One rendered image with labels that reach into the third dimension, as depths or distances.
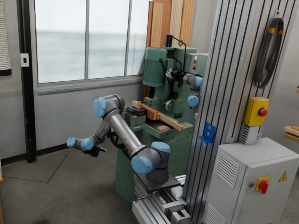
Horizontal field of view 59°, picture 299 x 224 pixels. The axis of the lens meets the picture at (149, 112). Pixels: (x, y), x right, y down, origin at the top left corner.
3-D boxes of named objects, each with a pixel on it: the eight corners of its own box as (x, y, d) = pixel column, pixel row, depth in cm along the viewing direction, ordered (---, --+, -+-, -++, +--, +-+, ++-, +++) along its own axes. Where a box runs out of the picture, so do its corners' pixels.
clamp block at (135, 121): (123, 121, 232) (123, 112, 228) (135, 118, 240) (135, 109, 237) (133, 128, 222) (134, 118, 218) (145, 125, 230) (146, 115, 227)
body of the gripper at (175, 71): (175, 66, 201) (187, 70, 192) (178, 74, 206) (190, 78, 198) (168, 72, 198) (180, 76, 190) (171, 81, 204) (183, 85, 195)
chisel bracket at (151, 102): (143, 106, 240) (144, 97, 237) (154, 104, 249) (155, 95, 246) (148, 109, 235) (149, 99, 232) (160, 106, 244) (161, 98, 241)
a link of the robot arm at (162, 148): (171, 163, 167) (175, 144, 162) (159, 171, 156) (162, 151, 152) (156, 155, 173) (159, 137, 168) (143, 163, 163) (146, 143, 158)
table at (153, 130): (108, 116, 248) (108, 110, 246) (133, 110, 268) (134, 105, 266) (151, 142, 207) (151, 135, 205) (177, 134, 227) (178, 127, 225)
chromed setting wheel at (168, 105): (163, 112, 239) (165, 99, 235) (172, 110, 247) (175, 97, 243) (165, 113, 237) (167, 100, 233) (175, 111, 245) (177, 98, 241)
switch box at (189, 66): (184, 71, 239) (187, 53, 234) (191, 70, 246) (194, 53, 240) (189, 73, 235) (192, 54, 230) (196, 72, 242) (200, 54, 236)
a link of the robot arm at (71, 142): (71, 147, 184) (64, 146, 189) (83, 150, 192) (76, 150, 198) (74, 136, 186) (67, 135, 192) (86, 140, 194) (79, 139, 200)
